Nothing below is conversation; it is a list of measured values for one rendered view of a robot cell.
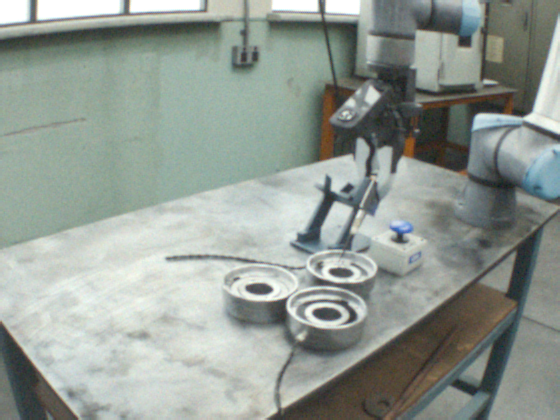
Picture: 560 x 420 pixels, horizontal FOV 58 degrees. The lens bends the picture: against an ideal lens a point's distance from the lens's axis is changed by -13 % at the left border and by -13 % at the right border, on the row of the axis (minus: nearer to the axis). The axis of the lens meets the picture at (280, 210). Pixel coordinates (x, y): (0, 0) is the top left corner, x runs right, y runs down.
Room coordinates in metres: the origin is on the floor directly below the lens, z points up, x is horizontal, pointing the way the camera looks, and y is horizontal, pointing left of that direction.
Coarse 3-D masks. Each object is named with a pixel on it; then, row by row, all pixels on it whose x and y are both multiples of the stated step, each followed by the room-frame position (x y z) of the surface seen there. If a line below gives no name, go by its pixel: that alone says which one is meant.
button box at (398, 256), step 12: (372, 240) 0.86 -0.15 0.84; (384, 240) 0.86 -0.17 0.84; (396, 240) 0.85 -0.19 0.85; (408, 240) 0.86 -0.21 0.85; (420, 240) 0.86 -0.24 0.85; (372, 252) 0.86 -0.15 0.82; (384, 252) 0.84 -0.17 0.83; (396, 252) 0.83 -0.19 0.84; (408, 252) 0.82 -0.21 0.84; (420, 252) 0.85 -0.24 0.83; (384, 264) 0.84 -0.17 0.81; (396, 264) 0.82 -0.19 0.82; (408, 264) 0.83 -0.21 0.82; (420, 264) 0.86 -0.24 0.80
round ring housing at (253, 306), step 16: (240, 272) 0.75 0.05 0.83; (256, 272) 0.75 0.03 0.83; (272, 272) 0.75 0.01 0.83; (288, 272) 0.74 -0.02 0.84; (224, 288) 0.68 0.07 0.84; (240, 288) 0.70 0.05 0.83; (256, 288) 0.73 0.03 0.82; (272, 288) 0.72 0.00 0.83; (288, 288) 0.71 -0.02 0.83; (240, 304) 0.66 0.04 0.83; (256, 304) 0.65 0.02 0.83; (272, 304) 0.66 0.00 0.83; (256, 320) 0.66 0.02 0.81; (272, 320) 0.67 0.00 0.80
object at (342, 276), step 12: (324, 252) 0.81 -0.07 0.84; (336, 252) 0.82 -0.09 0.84; (348, 252) 0.82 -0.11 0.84; (312, 264) 0.79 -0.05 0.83; (336, 264) 0.80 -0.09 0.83; (360, 264) 0.80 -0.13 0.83; (372, 264) 0.78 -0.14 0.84; (312, 276) 0.74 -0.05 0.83; (336, 276) 0.79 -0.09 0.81; (348, 276) 0.78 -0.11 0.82; (372, 276) 0.74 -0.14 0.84; (348, 288) 0.72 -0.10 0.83; (360, 288) 0.72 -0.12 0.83; (372, 288) 0.74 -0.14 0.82
